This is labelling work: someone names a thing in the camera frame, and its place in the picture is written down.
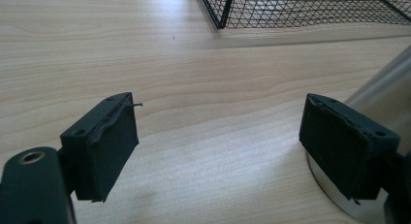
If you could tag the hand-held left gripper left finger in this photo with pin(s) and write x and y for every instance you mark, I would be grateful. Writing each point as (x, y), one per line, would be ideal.
(106, 153)

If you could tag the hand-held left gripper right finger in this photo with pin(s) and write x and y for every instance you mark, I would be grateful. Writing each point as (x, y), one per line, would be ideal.
(342, 153)

